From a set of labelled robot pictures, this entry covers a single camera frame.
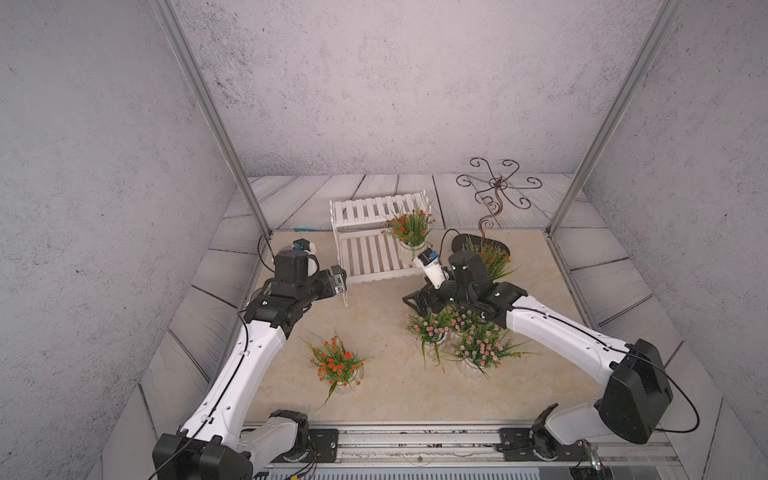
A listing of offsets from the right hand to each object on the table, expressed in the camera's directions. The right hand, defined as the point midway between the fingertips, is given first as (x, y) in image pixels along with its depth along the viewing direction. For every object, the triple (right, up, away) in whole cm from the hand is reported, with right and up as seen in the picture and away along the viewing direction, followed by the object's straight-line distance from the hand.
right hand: (416, 289), depth 78 cm
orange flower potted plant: (-20, -17, -6) cm, 27 cm away
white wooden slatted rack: (-15, +10, +20) cm, 27 cm away
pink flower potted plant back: (+13, -8, +1) cm, 15 cm away
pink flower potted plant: (+4, -10, +1) cm, 11 cm away
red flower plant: (+25, +7, +14) cm, 30 cm away
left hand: (-20, +4, 0) cm, 21 cm away
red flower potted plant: (-1, +16, +6) cm, 17 cm away
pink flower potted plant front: (+17, -13, -4) cm, 22 cm away
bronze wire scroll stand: (+26, +30, +13) cm, 41 cm away
